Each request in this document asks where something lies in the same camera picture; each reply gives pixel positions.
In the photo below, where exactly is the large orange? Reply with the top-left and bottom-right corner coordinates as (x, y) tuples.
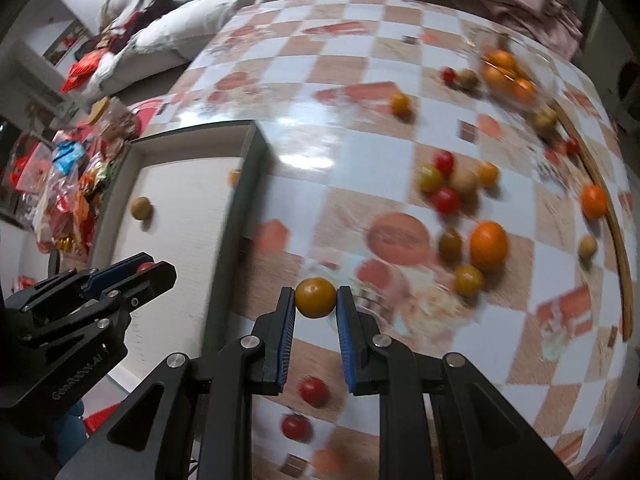
(469, 221), (510, 273)

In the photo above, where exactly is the red plastic bag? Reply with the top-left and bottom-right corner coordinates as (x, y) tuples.
(61, 50), (110, 94)

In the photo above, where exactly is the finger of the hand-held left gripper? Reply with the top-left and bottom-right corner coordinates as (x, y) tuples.
(82, 260), (178, 322)
(17, 252), (151, 306)

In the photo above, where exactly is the white quilt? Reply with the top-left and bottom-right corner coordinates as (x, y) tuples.
(92, 0), (343, 97)

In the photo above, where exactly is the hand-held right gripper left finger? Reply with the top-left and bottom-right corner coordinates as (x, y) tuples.
(55, 286), (297, 480)

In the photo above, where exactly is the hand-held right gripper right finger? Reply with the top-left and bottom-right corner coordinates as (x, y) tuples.
(335, 285), (576, 480)

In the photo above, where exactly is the white tray with dark rim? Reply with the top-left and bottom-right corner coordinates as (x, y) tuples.
(86, 120), (272, 397)

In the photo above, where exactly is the small orange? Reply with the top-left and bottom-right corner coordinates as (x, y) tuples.
(580, 184), (609, 220)

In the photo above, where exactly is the pile of snack packets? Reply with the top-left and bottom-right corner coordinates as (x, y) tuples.
(9, 97), (143, 257)

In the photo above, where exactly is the checked printed tablecloth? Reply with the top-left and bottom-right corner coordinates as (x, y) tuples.
(125, 0), (632, 480)

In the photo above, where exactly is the clear plastic bag of oranges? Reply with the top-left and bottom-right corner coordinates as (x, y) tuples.
(477, 46), (543, 110)

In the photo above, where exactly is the dark olive cherry tomato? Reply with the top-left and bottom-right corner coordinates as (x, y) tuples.
(438, 228), (464, 262)

